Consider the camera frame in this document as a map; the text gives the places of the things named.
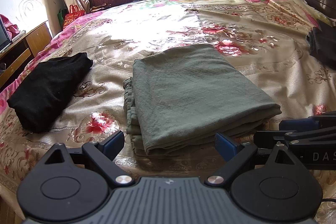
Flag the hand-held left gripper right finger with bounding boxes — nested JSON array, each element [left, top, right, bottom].
[[206, 132, 302, 186]]

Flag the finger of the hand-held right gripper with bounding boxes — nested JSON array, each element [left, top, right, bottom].
[[253, 127, 336, 149], [279, 112, 336, 132]]

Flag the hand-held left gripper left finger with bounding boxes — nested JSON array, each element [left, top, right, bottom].
[[43, 131, 134, 186]]

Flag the green pants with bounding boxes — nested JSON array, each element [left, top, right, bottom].
[[123, 44, 282, 157]]

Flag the black knit pants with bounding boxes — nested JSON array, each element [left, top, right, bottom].
[[7, 52, 93, 134]]

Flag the dark cloth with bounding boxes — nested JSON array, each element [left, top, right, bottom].
[[306, 19, 336, 70]]

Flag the floral satin bedspread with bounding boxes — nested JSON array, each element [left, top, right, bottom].
[[0, 0, 336, 203]]

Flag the wooden cabinet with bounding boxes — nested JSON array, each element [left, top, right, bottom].
[[0, 21, 53, 93]]

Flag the red shopping bag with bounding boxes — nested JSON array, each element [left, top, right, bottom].
[[63, 4, 86, 29]]

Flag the green shopping bag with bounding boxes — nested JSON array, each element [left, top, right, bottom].
[[58, 8, 69, 28]]

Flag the pink plastic bag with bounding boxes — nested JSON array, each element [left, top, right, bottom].
[[1, 14, 20, 38]]

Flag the television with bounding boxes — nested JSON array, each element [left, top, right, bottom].
[[0, 14, 13, 54]]

